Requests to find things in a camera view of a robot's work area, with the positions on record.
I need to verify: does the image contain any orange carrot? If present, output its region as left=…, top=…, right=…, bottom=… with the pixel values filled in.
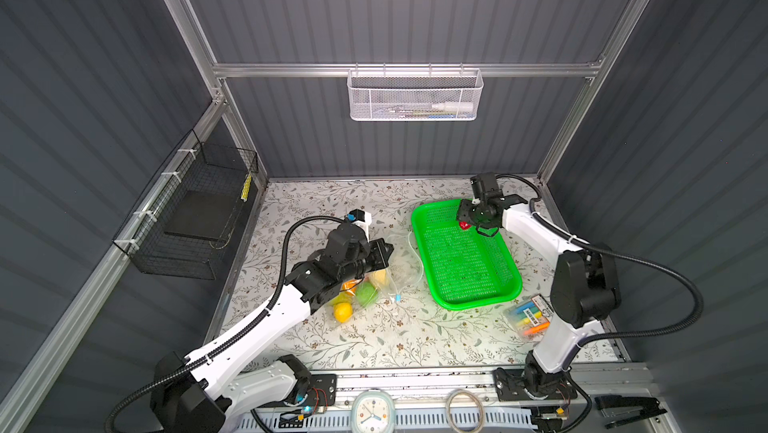
left=342, top=280, right=359, bottom=291

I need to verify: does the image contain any green cabbage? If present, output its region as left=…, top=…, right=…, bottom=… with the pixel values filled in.
left=355, top=281, right=379, bottom=308

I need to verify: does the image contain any yellow lemon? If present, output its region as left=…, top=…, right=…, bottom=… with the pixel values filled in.
left=333, top=302, right=354, bottom=324

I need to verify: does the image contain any clear zip top bag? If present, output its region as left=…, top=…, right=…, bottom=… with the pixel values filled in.
left=327, top=231, right=424, bottom=324

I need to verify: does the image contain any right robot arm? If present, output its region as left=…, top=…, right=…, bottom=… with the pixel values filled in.
left=457, top=173, right=621, bottom=388

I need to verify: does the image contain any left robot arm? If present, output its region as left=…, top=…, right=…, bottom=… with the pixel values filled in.
left=150, top=209, right=394, bottom=432

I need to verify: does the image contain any green plastic basket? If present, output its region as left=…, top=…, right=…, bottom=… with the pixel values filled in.
left=411, top=199, right=523, bottom=311

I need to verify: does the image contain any pack of coloured markers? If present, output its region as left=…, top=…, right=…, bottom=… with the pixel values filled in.
left=503, top=295, right=554, bottom=340

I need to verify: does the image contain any white alarm clock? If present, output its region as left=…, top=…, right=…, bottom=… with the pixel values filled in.
left=350, top=390, right=396, bottom=433

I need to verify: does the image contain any black stapler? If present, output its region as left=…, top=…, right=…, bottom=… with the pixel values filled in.
left=594, top=395, right=668, bottom=429

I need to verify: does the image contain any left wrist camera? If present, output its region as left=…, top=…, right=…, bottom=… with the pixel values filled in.
left=346, top=209, right=372, bottom=238

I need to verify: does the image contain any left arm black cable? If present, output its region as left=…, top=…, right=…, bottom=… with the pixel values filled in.
left=104, top=215, right=349, bottom=433

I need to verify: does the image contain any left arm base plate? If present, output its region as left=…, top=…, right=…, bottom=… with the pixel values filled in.
left=261, top=373, right=338, bottom=408

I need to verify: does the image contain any white wire mesh basket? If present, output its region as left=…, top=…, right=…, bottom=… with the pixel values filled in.
left=346, top=68, right=484, bottom=122

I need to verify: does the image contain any black wire basket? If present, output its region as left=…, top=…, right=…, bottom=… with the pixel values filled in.
left=113, top=135, right=259, bottom=281

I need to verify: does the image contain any coiled beige cable ring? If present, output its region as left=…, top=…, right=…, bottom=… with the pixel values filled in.
left=444, top=389, right=486, bottom=433

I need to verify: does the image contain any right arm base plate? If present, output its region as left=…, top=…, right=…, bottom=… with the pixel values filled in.
left=492, top=368, right=578, bottom=402

